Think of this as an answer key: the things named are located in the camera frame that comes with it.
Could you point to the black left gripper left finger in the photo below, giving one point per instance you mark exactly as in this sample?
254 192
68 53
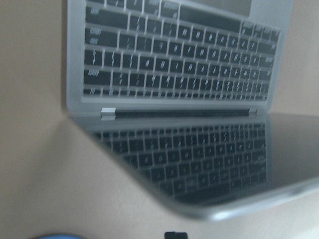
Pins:
170 235

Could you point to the blue desk lamp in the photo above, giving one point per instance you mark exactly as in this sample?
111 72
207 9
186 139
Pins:
59 236

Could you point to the grey laptop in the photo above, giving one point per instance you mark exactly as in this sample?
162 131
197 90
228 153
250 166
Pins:
179 93

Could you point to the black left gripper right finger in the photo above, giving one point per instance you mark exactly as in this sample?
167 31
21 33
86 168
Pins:
180 235

